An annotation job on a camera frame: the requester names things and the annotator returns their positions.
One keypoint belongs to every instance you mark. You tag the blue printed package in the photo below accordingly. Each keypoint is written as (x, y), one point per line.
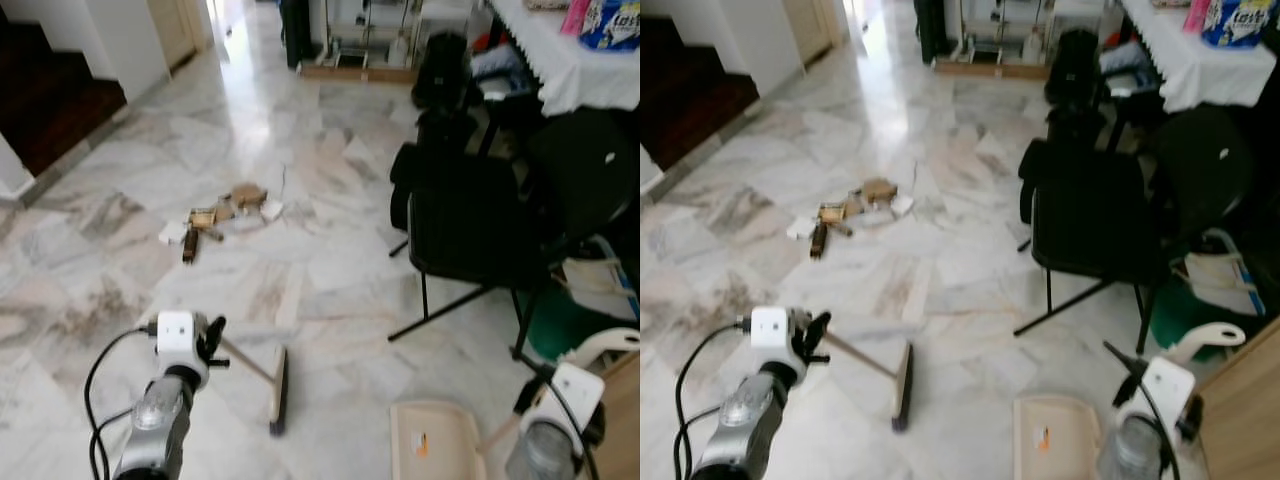
(612, 25)
(1238, 22)

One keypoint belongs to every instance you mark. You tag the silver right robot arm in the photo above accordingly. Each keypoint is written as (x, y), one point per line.
(545, 455)
(1135, 450)

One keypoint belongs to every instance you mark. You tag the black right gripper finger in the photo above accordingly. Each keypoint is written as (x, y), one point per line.
(532, 364)
(1122, 356)

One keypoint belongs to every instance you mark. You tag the black padded chair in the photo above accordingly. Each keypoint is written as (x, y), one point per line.
(465, 215)
(1090, 210)

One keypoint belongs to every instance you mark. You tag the crumpled white paper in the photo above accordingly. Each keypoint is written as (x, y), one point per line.
(271, 209)
(901, 205)

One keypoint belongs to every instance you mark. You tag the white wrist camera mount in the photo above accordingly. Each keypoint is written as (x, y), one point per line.
(572, 400)
(178, 340)
(1170, 392)
(772, 335)

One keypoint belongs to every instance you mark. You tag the tall black stand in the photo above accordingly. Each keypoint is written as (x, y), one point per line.
(928, 28)
(294, 30)

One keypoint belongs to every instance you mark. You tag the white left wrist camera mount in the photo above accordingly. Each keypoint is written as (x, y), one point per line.
(178, 340)
(772, 335)

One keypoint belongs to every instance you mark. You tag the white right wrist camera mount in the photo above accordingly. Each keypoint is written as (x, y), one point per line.
(572, 400)
(1170, 392)

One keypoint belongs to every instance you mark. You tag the green bag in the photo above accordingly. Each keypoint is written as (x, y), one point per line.
(1185, 325)
(560, 335)

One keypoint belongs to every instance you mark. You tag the white tissue scrap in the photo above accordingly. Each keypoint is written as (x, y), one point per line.
(172, 233)
(800, 229)

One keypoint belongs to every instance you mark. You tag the dark wooden staircase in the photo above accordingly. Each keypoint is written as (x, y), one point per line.
(690, 95)
(50, 100)

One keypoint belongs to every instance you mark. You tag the pink packet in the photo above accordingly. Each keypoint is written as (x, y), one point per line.
(1196, 14)
(577, 15)

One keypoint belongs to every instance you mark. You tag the white rack wooden base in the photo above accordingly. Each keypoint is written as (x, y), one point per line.
(1000, 42)
(370, 45)

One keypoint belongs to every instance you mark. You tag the white lace tablecloth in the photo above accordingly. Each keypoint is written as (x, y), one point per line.
(1200, 75)
(580, 75)

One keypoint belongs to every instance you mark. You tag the light wooden door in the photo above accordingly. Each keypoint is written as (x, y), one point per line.
(172, 30)
(808, 28)

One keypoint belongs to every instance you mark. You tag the small brown bottle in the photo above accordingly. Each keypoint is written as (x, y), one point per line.
(819, 242)
(190, 247)

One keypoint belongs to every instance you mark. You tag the tan cardboard piece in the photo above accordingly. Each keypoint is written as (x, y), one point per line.
(836, 212)
(208, 216)

